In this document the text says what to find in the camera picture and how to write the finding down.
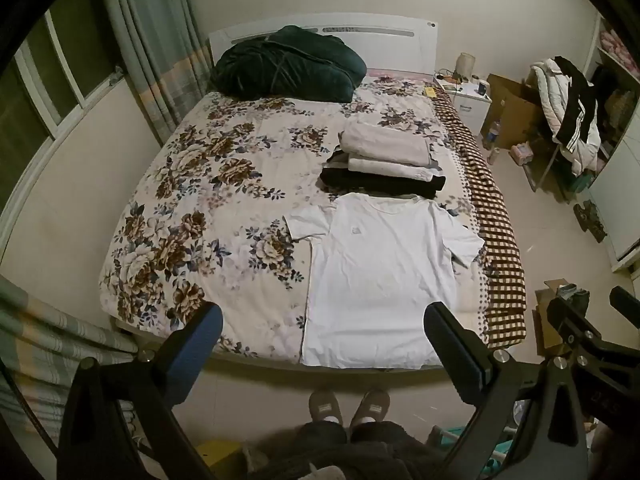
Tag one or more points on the chair with piled jackets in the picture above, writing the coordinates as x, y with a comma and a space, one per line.
547, 90

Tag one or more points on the pink package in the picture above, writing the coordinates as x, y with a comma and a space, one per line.
522, 153

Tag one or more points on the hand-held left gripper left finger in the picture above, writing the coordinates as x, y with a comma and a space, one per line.
200, 335

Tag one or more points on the window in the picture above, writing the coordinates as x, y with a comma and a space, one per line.
50, 80

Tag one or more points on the floral bedsheet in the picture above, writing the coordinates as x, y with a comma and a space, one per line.
200, 185

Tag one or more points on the white folded garment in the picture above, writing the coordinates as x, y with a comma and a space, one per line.
390, 167

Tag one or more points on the grey slipper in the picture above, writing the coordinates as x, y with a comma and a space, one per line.
371, 404
325, 406

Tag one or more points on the dark green blanket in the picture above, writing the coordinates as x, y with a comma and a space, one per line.
285, 62

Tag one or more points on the white nightstand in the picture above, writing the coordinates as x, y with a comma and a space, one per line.
465, 102

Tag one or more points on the plastic bottle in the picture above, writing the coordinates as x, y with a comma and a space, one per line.
494, 133

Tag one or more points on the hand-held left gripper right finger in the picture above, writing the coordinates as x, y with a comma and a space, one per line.
450, 345

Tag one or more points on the brown checkered blanket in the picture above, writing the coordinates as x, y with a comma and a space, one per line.
495, 240

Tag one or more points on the beige folded garment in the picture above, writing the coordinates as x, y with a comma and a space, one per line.
385, 142

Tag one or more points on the white headboard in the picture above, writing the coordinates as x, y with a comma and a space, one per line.
380, 42

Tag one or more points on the large cardboard box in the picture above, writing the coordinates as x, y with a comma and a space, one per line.
515, 110

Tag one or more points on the white t-shirt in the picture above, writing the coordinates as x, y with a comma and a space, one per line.
380, 270

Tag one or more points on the dark shoes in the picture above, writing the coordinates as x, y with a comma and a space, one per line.
590, 217

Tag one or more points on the person's legs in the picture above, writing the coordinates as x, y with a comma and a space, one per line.
350, 452

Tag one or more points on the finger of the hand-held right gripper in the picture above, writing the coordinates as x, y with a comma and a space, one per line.
625, 297
567, 312

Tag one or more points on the yellow box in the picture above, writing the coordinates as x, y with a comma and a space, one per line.
215, 455

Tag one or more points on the black folded garment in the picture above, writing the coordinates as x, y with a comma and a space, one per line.
380, 184

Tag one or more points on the dark cup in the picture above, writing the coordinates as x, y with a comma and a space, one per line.
481, 88

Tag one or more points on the green striped curtain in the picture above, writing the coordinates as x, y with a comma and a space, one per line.
150, 35
45, 340

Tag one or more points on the black jacket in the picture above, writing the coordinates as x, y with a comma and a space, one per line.
580, 105

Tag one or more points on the small cardboard box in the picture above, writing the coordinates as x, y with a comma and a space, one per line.
545, 325

